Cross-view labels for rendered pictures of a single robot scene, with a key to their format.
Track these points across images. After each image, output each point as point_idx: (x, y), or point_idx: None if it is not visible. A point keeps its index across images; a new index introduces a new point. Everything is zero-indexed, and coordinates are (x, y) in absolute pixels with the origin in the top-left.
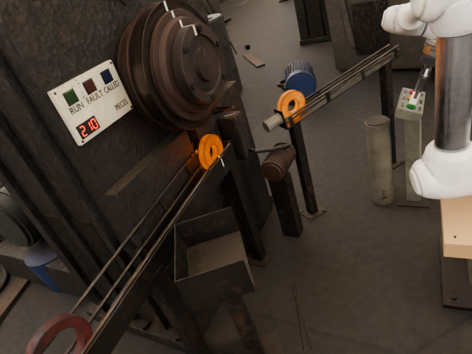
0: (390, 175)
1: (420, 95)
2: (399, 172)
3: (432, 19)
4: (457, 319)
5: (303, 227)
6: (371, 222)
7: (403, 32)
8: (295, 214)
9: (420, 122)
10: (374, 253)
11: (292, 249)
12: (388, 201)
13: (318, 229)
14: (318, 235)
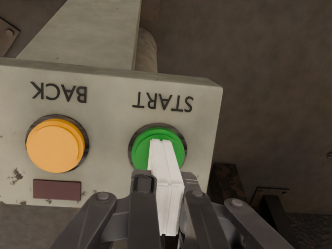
0: (144, 59)
1: None
2: (24, 13)
3: None
4: None
5: (216, 165)
6: (206, 66)
7: None
8: (241, 198)
9: (99, 42)
10: (287, 60)
11: (259, 167)
12: (153, 40)
13: (218, 143)
14: (232, 141)
